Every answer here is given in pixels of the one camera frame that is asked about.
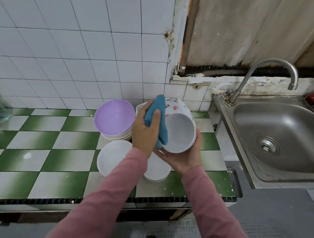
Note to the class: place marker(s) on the person's right hand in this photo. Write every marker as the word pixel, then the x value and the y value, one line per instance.
pixel 184 158

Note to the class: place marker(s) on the person's left hand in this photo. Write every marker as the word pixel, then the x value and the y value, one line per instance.
pixel 144 132

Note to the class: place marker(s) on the blue cleaning cloth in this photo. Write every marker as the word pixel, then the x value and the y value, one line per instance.
pixel 158 115

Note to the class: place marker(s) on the white bowl blue rim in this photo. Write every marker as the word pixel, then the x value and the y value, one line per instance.
pixel 179 131

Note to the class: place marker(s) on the stack of white saucers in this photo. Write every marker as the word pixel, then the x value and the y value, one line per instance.
pixel 156 171

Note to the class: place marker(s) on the purple plastic bowl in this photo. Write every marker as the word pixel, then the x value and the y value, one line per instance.
pixel 114 118

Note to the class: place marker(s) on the stack of floral plates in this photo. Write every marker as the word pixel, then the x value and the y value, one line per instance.
pixel 176 105

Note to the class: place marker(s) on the person's right forearm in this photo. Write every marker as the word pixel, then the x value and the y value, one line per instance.
pixel 214 210

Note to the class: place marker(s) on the person's left forearm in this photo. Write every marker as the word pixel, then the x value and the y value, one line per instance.
pixel 88 213

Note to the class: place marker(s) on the green checkered tile countertop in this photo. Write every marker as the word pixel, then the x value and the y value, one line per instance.
pixel 52 151

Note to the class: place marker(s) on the stainless steel sink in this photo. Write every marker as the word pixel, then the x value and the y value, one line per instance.
pixel 287 135

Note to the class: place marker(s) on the chrome faucet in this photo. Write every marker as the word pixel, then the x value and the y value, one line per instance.
pixel 260 67

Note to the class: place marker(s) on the weathered wooden board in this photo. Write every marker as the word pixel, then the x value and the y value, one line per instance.
pixel 252 19

